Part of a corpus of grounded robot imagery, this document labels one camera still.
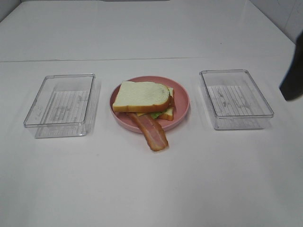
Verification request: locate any clear left plastic tray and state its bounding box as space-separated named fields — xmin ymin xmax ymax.
xmin=23 ymin=74 xmax=96 ymax=139

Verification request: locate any pink round plate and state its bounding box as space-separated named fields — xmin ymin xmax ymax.
xmin=109 ymin=76 xmax=190 ymax=133

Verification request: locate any tray bacon strip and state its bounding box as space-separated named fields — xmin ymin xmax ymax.
xmin=168 ymin=96 xmax=175 ymax=108
xmin=126 ymin=113 xmax=169 ymax=152

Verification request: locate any green lettuce leaf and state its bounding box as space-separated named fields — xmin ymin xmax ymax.
xmin=150 ymin=112 xmax=165 ymax=119

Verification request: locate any clear plastic tray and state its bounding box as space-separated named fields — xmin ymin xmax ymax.
xmin=23 ymin=74 xmax=96 ymax=139
xmin=200 ymin=70 xmax=274 ymax=131

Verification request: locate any tray bread slice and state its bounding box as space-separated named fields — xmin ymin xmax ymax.
xmin=112 ymin=81 xmax=170 ymax=113

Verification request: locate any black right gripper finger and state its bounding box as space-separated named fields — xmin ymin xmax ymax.
xmin=279 ymin=33 xmax=303 ymax=101

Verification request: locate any clear right plastic tray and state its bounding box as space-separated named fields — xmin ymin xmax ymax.
xmin=200 ymin=70 xmax=274 ymax=131

